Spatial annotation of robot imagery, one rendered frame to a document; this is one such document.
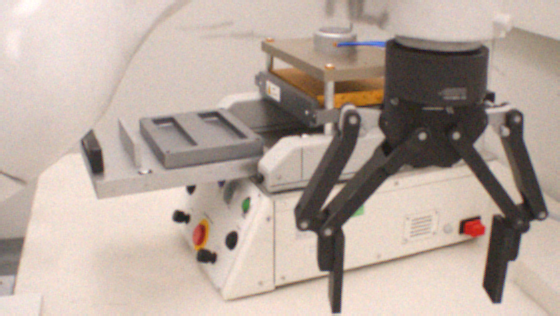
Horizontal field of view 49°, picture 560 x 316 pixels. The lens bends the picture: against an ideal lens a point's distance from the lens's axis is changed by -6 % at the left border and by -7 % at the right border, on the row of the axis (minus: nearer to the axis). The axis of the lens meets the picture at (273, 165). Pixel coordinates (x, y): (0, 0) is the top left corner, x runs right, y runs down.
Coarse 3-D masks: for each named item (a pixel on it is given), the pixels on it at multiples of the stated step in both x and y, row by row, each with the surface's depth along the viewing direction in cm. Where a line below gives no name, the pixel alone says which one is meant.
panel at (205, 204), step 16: (192, 192) 128; (208, 192) 122; (256, 192) 106; (192, 208) 126; (208, 208) 120; (224, 208) 114; (240, 208) 109; (256, 208) 105; (176, 224) 131; (192, 224) 124; (208, 224) 118; (224, 224) 113; (240, 224) 108; (208, 240) 116; (224, 240) 111; (240, 240) 106; (224, 256) 110; (208, 272) 113; (224, 272) 108
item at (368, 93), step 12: (276, 72) 122; (288, 72) 122; (300, 72) 122; (300, 84) 114; (312, 84) 114; (336, 84) 114; (348, 84) 114; (360, 84) 115; (372, 84) 115; (312, 96) 109; (324, 96) 108; (336, 96) 109; (348, 96) 109; (360, 96) 110; (372, 96) 111; (372, 108) 112
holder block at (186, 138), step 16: (192, 112) 121; (208, 112) 121; (224, 112) 121; (144, 128) 114; (160, 128) 117; (176, 128) 116; (192, 128) 112; (208, 128) 112; (224, 128) 117; (240, 128) 112; (160, 144) 105; (176, 144) 109; (192, 144) 108; (208, 144) 105; (224, 144) 104; (240, 144) 105; (256, 144) 106; (160, 160) 104; (176, 160) 102; (192, 160) 103; (208, 160) 104
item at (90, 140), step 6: (90, 132) 106; (84, 138) 105; (90, 138) 103; (96, 138) 103; (84, 144) 106; (90, 144) 100; (96, 144) 100; (90, 150) 99; (96, 150) 99; (90, 156) 99; (96, 156) 99; (102, 156) 99; (96, 162) 99; (102, 162) 100; (96, 168) 100; (102, 168) 100
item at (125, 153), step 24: (120, 120) 112; (120, 144) 112; (144, 144) 112; (120, 168) 102; (144, 168) 102; (168, 168) 102; (192, 168) 102; (216, 168) 104; (240, 168) 105; (96, 192) 98; (120, 192) 99; (144, 192) 100
